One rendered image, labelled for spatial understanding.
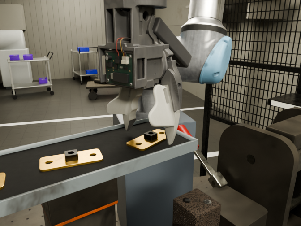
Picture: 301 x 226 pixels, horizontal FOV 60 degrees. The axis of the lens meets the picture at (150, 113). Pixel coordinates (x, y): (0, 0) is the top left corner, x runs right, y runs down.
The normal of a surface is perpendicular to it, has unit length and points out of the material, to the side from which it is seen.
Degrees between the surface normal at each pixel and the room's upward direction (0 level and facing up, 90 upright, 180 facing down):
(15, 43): 80
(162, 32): 89
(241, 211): 0
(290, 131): 0
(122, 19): 90
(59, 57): 90
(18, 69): 90
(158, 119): 72
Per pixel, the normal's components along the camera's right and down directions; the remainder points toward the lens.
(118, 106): 0.68, 0.49
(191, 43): -0.57, -0.03
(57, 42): 0.28, 0.29
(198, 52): -0.36, -0.05
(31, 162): 0.00, -0.95
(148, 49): 0.76, 0.19
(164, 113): 0.73, -0.11
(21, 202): 0.57, 0.25
